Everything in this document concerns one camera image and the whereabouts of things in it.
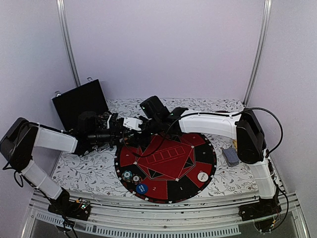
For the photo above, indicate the poker chip stack teal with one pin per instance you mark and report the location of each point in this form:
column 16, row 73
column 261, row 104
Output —
column 127, row 176

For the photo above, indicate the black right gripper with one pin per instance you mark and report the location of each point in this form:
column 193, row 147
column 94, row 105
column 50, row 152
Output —
column 145, row 139

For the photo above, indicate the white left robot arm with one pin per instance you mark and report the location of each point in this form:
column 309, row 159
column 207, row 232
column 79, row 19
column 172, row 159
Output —
column 20, row 143

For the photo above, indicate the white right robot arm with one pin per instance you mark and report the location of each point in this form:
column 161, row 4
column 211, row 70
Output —
column 242, row 127

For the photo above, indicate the floral table cloth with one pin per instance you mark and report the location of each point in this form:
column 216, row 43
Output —
column 95, row 172

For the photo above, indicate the aluminium frame post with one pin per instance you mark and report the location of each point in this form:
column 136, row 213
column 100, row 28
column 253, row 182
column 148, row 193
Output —
column 67, row 41
column 259, row 51

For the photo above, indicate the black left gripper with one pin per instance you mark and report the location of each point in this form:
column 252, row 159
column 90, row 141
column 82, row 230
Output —
column 116, row 133

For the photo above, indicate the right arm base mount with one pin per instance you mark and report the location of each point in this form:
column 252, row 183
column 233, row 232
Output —
column 264, row 213

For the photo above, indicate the round red black poker mat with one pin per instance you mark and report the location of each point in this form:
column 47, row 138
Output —
column 168, row 167

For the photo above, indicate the left aluminium frame post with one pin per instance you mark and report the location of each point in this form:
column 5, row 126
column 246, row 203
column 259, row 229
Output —
column 67, row 41

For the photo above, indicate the blue playing card deck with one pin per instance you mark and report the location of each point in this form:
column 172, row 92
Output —
column 230, row 156

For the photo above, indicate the right aluminium frame post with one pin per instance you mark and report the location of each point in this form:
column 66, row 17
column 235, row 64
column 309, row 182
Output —
column 259, row 51

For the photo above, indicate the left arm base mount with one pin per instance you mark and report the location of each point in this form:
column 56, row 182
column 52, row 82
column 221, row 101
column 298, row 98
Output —
column 79, row 209

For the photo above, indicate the white dealer button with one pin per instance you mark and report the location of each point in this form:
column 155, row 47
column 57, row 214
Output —
column 202, row 177

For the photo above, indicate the poker chip stack red top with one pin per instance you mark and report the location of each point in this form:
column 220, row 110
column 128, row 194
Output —
column 136, row 179

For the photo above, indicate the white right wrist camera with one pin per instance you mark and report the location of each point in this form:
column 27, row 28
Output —
column 132, row 123

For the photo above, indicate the black poker chip case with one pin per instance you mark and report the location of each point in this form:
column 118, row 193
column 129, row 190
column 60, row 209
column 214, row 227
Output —
column 77, row 108

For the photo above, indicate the blue small blind button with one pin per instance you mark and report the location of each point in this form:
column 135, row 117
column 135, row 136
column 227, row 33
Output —
column 141, row 188

